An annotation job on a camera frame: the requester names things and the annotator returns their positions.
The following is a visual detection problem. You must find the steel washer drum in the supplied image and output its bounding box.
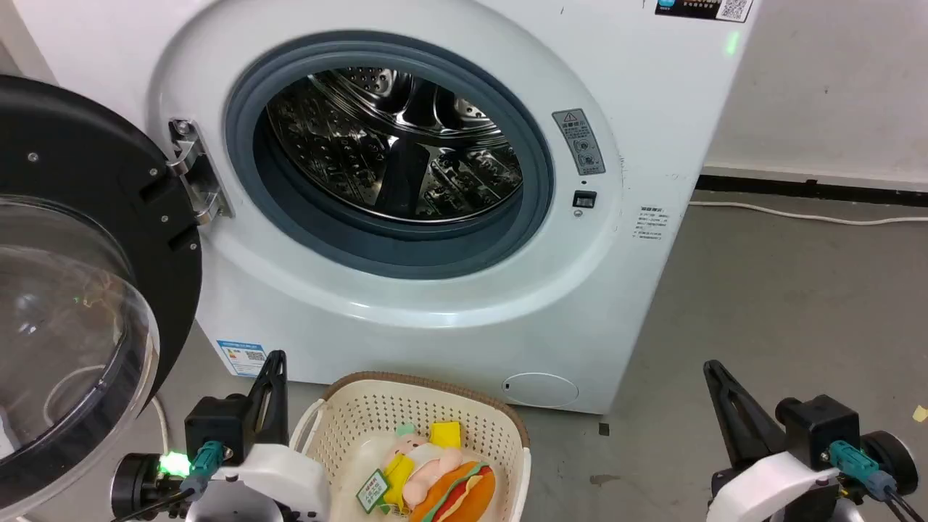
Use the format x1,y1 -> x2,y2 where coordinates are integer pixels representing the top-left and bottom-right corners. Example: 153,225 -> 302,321
265,67 -> 524,224

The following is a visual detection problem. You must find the pink pig plush toy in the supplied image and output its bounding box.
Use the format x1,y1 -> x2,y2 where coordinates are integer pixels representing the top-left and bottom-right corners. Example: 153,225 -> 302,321
383,421 -> 465,510

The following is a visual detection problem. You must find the thin white cable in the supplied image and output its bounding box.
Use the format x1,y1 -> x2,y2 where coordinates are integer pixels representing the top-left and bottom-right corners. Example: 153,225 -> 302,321
149,395 -> 171,457

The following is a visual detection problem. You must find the grey rubber door gasket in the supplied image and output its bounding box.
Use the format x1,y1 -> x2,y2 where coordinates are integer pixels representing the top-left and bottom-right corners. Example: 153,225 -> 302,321
223,30 -> 555,280

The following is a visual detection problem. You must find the metal door hinge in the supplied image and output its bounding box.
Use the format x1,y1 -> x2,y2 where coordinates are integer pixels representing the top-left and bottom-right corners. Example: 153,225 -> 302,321
168,118 -> 234,225

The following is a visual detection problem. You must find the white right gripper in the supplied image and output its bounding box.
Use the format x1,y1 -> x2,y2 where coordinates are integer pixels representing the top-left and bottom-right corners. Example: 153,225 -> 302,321
703,360 -> 843,522

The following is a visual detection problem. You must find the black baseboard strip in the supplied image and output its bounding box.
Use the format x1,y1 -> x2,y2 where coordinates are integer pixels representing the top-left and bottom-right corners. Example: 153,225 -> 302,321
695,174 -> 928,207

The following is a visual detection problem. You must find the black left gripper knob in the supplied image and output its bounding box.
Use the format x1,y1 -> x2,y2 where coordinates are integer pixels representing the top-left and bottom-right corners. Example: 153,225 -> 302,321
110,452 -> 191,521

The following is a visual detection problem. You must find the grey warning sticker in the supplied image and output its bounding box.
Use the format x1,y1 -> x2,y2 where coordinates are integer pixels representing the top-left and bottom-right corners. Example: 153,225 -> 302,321
552,109 -> 607,176

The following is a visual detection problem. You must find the black right gripper knob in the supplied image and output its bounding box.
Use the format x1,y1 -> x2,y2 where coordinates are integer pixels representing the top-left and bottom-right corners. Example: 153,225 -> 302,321
861,431 -> 919,497

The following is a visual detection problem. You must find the green-bordered paper hang tag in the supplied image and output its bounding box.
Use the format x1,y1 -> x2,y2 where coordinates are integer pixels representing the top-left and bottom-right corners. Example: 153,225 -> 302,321
355,469 -> 390,514

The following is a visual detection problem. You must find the teal right camera cable plug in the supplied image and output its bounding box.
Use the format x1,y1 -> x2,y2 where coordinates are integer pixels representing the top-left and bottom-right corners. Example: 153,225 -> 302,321
822,439 -> 928,522

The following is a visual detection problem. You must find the round white filter cover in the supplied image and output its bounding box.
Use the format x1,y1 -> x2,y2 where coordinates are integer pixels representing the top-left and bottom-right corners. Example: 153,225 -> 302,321
502,373 -> 579,408

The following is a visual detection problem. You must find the black round washer door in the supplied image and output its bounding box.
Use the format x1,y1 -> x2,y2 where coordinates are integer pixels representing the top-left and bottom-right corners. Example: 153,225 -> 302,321
0,75 -> 204,519

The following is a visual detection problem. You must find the blue energy label sticker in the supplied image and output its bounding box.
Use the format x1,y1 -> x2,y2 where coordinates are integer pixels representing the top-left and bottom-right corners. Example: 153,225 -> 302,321
216,339 -> 268,378

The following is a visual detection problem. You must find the clear door glass bowl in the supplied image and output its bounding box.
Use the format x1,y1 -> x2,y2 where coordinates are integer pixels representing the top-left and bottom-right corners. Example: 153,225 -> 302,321
0,196 -> 160,508

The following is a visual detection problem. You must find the black QR code sticker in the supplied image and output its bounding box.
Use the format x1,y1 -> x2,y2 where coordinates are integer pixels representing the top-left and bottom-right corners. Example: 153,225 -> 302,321
655,0 -> 751,22

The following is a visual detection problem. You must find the white floor cable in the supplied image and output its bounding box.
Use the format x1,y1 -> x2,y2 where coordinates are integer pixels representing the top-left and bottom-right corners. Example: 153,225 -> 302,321
687,199 -> 928,227

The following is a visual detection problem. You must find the teal left camera cable plug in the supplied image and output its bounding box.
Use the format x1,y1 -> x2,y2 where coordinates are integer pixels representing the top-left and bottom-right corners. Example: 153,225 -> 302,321
180,440 -> 227,497

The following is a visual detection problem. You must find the teal camera cable plug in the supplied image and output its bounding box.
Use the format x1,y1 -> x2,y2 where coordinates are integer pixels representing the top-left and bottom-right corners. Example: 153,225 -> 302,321
180,440 -> 227,497
822,439 -> 928,522

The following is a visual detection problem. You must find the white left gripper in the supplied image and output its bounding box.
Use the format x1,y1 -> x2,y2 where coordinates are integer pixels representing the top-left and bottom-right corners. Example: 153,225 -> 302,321
187,350 -> 331,522

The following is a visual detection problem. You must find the cream perforated laundry basket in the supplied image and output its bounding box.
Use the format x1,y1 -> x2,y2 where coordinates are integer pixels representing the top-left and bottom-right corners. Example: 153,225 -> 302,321
290,371 -> 531,522

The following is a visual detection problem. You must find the white front-load washing machine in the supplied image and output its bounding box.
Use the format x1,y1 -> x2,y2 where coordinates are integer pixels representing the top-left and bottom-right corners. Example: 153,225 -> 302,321
13,0 -> 762,415

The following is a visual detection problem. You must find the hamburger plush toy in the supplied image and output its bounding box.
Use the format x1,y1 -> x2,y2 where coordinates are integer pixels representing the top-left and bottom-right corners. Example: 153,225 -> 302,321
410,462 -> 497,522

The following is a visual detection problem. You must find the small printed text label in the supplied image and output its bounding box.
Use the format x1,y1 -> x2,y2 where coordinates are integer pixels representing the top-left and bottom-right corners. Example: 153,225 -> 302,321
632,206 -> 671,244

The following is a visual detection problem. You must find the black gripper knob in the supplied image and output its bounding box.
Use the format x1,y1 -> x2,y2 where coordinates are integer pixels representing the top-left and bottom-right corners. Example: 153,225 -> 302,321
861,431 -> 919,497
110,452 -> 191,521

